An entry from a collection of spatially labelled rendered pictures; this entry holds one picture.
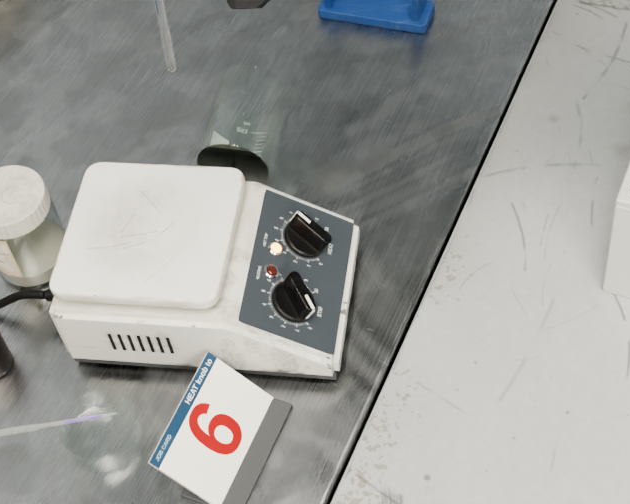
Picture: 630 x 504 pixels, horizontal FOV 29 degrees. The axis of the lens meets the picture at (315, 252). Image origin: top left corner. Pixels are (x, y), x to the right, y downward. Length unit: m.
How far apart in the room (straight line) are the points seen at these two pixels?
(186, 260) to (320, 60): 0.30
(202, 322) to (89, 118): 0.30
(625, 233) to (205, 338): 0.30
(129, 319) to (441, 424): 0.23
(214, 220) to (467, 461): 0.24
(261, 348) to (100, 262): 0.13
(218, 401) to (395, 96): 0.33
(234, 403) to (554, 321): 0.24
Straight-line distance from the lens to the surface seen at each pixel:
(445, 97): 1.04
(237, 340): 0.84
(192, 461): 0.84
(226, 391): 0.86
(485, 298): 0.91
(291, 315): 0.85
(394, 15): 1.10
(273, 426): 0.86
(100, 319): 0.86
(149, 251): 0.86
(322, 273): 0.88
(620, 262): 0.89
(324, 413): 0.87
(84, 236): 0.88
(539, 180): 0.98
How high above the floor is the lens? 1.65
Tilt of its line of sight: 53 degrees down
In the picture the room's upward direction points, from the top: 9 degrees counter-clockwise
